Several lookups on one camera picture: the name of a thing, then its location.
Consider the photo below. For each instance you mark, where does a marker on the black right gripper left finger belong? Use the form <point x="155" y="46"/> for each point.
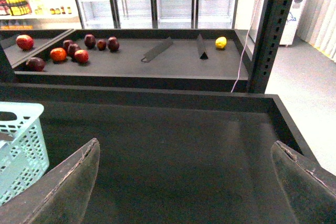
<point x="60" y="196"/>

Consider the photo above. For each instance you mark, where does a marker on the black triangular divider right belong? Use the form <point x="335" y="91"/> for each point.
<point x="201" y="48"/>

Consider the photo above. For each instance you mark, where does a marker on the white grocery shelf with bottles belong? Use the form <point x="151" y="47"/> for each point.
<point x="40" y="14"/>

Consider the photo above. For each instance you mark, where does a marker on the dark apple right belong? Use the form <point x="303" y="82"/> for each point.
<point x="113" y="44"/>

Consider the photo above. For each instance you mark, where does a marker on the dark apple front left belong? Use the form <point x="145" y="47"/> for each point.
<point x="35" y="64"/>

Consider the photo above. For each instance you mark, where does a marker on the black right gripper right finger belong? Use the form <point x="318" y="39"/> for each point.
<point x="308" y="188"/>

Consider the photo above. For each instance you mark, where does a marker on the bright red apple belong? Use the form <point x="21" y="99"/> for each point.
<point x="25" y="42"/>

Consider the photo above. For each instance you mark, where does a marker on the red apple front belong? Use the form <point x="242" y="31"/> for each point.
<point x="81" y="56"/>

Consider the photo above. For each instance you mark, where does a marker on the small reddish brown apple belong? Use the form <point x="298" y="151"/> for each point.
<point x="101" y="44"/>

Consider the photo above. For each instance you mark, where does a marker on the dark apple back left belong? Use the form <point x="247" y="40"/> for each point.
<point x="66" y="44"/>

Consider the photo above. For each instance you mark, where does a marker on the black upper display tray left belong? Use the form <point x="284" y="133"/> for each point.
<point x="41" y="37"/>

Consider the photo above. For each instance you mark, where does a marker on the black upper display tray right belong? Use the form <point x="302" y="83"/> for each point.
<point x="182" y="59"/>

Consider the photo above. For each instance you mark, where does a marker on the black divider left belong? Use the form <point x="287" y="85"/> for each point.
<point x="158" y="49"/>

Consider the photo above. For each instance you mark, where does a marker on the black display tray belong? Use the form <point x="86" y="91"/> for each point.
<point x="171" y="156"/>
<point x="41" y="37"/>
<point x="182" y="59"/>

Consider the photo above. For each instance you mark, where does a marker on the black corner post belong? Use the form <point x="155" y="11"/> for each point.
<point x="272" y="23"/>

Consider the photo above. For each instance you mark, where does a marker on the black lower display tray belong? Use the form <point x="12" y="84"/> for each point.
<point x="171" y="156"/>

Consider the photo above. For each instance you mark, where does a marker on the light blue plastic basket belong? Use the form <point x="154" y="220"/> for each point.
<point x="24" y="159"/>

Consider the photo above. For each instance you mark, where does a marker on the orange red apple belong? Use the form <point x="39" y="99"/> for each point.
<point x="58" y="54"/>

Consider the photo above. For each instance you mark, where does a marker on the yellow lemon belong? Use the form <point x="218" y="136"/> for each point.
<point x="221" y="43"/>

